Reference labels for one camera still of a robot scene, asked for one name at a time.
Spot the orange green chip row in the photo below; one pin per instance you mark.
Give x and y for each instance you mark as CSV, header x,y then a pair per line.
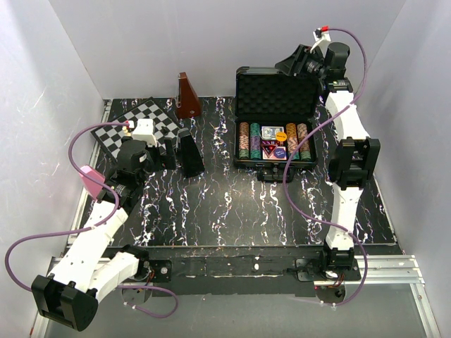
x,y
292,140

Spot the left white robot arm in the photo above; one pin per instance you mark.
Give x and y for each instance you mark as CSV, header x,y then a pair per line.
x,y
71,292

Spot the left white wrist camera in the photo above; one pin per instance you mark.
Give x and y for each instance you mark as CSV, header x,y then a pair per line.
x,y
142,130

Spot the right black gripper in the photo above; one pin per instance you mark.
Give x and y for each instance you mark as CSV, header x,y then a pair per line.
x,y
296,62

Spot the blue small blind button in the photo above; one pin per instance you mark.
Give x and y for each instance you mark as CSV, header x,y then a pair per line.
x,y
280,153

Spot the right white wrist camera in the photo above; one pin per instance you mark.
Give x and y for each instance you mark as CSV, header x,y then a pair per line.
x,y
321,36

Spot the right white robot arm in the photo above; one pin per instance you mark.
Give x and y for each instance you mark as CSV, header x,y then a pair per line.
x,y
353,163

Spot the aluminium rail frame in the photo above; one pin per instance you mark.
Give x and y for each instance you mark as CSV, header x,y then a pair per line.
x,y
229,206

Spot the yellow big blind button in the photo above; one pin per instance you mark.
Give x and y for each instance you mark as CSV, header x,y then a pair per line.
x,y
281,136

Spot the brown wooden metronome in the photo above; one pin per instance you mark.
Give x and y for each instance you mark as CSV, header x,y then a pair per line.
x,y
188,104

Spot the pink metronome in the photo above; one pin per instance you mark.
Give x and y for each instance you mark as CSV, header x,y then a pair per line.
x,y
91,179

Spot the black poker chip case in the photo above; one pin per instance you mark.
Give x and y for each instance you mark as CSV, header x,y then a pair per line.
x,y
265,96

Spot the green purple chip row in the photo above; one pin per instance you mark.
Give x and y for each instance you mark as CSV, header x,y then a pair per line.
x,y
254,139

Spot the blue playing card deck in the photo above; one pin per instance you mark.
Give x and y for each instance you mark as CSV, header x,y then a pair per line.
x,y
270,132

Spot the black front mounting bar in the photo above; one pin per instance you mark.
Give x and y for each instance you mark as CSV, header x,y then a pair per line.
x,y
228,270

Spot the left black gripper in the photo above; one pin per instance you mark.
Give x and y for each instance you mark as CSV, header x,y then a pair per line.
x,y
169,160

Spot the black chess piece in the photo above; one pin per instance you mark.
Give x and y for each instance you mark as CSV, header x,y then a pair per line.
x,y
164,131

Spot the poker chip row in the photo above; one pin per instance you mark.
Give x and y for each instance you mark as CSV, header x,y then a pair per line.
x,y
304,150
243,144

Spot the leftmost poker chip row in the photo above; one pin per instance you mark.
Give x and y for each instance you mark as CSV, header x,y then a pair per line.
x,y
243,144

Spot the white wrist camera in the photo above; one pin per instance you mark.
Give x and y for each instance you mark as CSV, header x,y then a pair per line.
x,y
321,36
142,130

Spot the rightmost poker chip row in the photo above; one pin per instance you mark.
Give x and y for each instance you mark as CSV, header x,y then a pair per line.
x,y
304,150

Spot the red playing card deck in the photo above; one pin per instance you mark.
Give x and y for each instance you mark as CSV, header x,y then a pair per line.
x,y
274,153

